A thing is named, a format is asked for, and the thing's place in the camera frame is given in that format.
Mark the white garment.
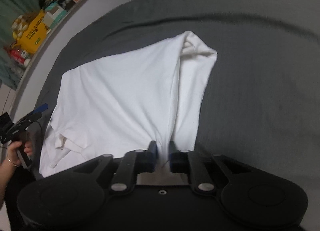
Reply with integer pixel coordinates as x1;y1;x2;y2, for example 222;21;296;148
39;31;218;183

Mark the yellow cardboard box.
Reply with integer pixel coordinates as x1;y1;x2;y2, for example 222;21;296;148
17;10;49;54

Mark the person's left hand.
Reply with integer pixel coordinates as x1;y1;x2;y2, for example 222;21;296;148
7;141;33;168

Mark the teal white box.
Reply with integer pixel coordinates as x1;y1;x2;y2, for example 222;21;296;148
43;2;67;29

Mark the red snack packet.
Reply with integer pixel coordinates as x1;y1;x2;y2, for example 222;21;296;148
9;49;31;68

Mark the black sleeved forearm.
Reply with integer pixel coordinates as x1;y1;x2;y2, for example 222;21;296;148
1;159;35;230

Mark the grey bed sheet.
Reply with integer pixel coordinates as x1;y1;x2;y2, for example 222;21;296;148
38;0;319;197

